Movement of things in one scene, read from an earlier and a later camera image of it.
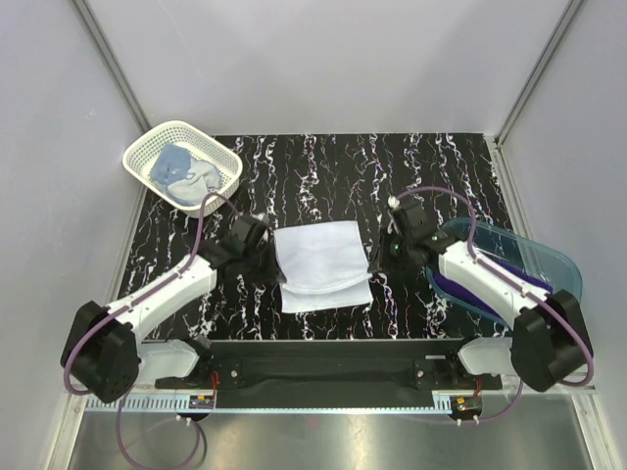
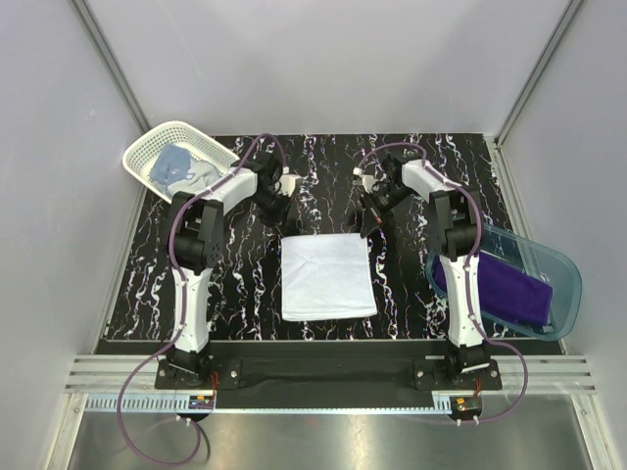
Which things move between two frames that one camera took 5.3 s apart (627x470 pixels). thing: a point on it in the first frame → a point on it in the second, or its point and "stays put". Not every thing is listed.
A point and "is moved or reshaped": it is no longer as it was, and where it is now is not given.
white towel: [324, 266] is moved or reshaped
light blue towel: [172, 164] stays put
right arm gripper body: [394, 252] → [379, 205]
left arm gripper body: [261, 264] → [272, 207]
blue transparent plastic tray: [517, 252] stays put
